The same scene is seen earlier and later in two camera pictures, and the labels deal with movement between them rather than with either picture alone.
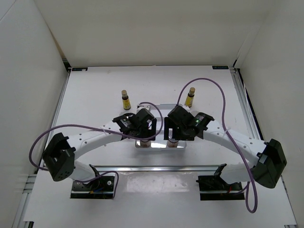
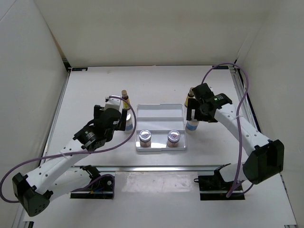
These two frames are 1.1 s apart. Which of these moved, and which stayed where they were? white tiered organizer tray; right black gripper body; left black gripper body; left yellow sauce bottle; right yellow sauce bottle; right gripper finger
Moved: right black gripper body; left black gripper body; right gripper finger
Stayed: right yellow sauce bottle; left yellow sauce bottle; white tiered organizer tray
